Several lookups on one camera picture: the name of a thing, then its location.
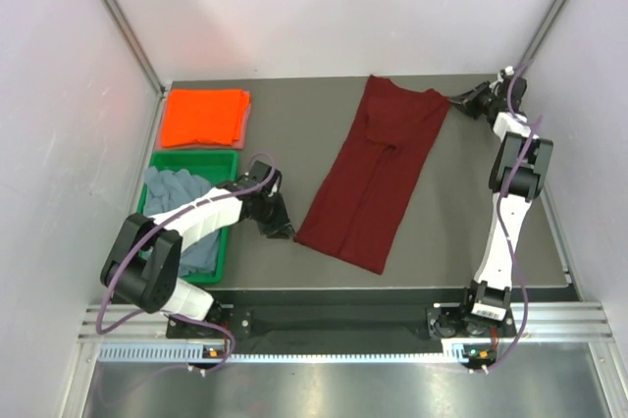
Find dark red t-shirt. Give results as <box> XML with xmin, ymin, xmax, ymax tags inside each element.
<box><xmin>295</xmin><ymin>76</ymin><xmax>449</xmax><ymax>274</ymax></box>

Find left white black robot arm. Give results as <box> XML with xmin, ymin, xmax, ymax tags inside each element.
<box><xmin>96</xmin><ymin>160</ymin><xmax>294</xmax><ymax>337</ymax></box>

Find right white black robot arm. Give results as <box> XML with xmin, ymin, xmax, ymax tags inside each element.
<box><xmin>448</xmin><ymin>64</ymin><xmax>554</xmax><ymax>336</ymax></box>

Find crumpled grey-blue t-shirt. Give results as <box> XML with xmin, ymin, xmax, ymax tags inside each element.
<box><xmin>137</xmin><ymin>167</ymin><xmax>220</xmax><ymax>277</ymax></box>

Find folded orange t-shirt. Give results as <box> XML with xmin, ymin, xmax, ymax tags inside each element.
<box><xmin>161</xmin><ymin>88</ymin><xmax>252</xmax><ymax>149</ymax></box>

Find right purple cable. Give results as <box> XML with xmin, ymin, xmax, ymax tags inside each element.
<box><xmin>470</xmin><ymin>60</ymin><xmax>544</xmax><ymax>374</ymax></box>

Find purple cable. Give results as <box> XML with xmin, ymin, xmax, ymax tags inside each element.
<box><xmin>470</xmin><ymin>60</ymin><xmax>544</xmax><ymax>374</ymax></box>
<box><xmin>95</xmin><ymin>152</ymin><xmax>284</xmax><ymax>375</ymax></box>

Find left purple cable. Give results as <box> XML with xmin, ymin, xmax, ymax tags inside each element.
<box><xmin>95</xmin><ymin>152</ymin><xmax>284</xmax><ymax>375</ymax></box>

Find aluminium front rail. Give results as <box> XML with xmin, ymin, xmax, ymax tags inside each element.
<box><xmin>78</xmin><ymin>302</ymin><xmax>613</xmax><ymax>342</ymax></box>

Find slotted grey cable duct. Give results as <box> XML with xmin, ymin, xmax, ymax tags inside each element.
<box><xmin>97</xmin><ymin>342</ymin><xmax>497</xmax><ymax>365</ymax></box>

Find left aluminium corner post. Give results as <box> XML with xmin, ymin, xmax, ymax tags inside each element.
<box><xmin>100</xmin><ymin>0</ymin><xmax>166</xmax><ymax>95</ymax></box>

